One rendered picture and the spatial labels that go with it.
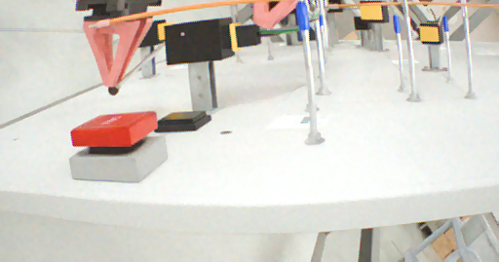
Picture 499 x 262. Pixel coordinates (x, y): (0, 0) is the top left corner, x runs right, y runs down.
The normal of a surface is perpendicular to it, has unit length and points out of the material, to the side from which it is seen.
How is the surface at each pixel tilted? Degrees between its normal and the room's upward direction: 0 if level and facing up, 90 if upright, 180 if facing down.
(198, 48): 93
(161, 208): 90
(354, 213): 90
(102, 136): 90
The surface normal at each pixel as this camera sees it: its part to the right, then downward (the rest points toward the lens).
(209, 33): -0.26, 0.22
